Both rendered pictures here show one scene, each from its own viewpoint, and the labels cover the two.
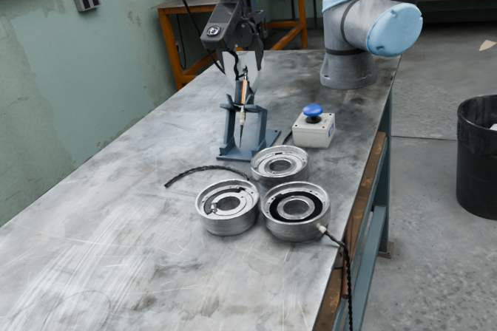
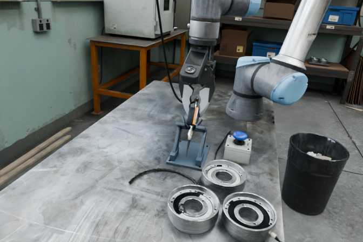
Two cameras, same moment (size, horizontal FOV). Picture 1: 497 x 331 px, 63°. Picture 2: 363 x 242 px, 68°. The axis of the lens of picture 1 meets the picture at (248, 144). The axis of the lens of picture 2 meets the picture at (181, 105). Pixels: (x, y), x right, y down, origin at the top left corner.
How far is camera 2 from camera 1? 23 cm
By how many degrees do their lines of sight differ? 14
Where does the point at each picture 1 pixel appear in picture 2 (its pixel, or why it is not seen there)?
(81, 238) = (60, 227)
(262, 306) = not seen: outside the picture
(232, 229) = (201, 229)
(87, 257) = not seen: outside the picture
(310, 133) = (238, 152)
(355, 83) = (252, 117)
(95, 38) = (42, 52)
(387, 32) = (288, 89)
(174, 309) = not seen: outside the picture
